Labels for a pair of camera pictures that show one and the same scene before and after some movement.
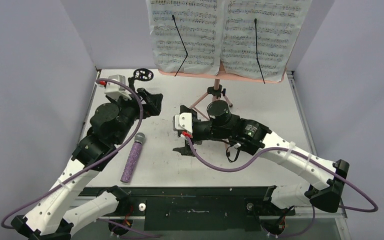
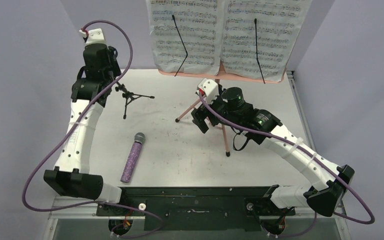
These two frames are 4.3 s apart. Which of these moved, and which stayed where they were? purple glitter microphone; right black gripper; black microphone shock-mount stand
Moved: black microphone shock-mount stand; right black gripper
Stayed: purple glitter microphone
